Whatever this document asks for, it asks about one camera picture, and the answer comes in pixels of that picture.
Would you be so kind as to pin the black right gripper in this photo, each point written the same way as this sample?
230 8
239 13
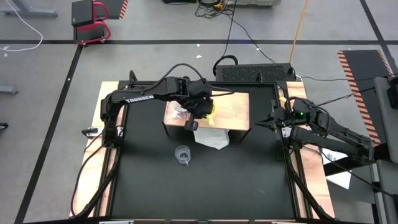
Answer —
286 119

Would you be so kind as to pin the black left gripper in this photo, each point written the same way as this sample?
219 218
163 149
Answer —
199 105

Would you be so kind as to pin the yellow plastic mug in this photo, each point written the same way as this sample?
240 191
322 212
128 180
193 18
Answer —
212 117

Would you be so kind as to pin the red white patterned mug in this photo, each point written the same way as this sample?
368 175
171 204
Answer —
178 109

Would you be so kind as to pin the clear glass cup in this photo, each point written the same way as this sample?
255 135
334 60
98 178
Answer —
182 153

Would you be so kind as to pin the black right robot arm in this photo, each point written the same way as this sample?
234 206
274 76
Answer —
335 144

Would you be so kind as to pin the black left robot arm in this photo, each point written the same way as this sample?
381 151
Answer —
140 96

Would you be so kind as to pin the wooden shelf with black legs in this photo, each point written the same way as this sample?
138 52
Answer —
233 109

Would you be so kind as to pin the small yellow tape tag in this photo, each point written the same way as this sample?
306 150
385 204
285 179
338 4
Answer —
283 99

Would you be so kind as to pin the white knitted cloth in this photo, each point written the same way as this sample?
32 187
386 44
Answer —
211 138

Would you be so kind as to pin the black perforated computer case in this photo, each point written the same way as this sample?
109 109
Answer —
255 73

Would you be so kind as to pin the black metal beam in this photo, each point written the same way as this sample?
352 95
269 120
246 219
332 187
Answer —
337 166

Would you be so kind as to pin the black table mat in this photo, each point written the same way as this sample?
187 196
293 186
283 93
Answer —
217 193

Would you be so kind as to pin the white paper sheet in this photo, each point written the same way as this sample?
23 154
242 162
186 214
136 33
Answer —
342 182

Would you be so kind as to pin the black mat with orange stripes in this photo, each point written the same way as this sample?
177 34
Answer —
113 7
363 81

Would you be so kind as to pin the grey flat box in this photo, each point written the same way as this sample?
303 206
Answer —
255 2

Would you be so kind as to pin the grey furniture unit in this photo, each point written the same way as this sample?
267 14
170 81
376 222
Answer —
387 130

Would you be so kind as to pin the black box device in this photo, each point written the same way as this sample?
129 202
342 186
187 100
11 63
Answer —
393 98

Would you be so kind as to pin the red and black step stool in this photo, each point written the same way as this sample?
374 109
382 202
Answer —
82 12

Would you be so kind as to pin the grey metal table leg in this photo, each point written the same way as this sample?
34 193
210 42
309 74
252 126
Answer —
31 13

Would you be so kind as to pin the grey metal foot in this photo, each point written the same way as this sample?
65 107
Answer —
7 90

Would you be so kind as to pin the black caster wheel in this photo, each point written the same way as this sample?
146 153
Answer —
3 125

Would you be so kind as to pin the silver metal bracket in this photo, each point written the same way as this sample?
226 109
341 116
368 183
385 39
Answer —
285 132

